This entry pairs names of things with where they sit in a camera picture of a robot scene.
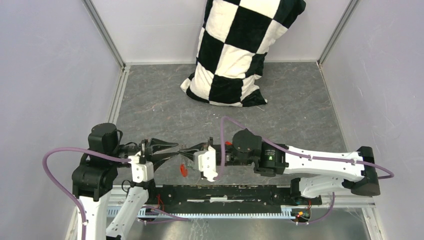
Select metal key holder red handle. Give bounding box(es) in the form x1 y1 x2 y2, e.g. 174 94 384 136
179 155 195 178

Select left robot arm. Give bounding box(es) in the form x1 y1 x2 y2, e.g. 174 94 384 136
71 123 178 240

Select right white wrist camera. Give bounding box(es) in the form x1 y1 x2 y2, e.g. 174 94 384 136
194 151 218 182

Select black white checkered pillow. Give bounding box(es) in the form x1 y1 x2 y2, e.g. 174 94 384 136
180 0 307 107

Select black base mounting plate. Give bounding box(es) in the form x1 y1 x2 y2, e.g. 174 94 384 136
146 185 323 214

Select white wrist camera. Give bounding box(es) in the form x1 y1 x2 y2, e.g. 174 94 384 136
128 155 154 183
194 151 218 182

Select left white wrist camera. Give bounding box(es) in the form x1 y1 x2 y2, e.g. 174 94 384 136
128 155 154 183

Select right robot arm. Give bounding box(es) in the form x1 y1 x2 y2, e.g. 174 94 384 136
178 129 381 204

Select white slotted cable duct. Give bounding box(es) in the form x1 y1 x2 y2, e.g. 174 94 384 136
105 206 299 220

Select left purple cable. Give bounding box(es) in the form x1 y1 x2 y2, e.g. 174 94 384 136
42 147 188 240

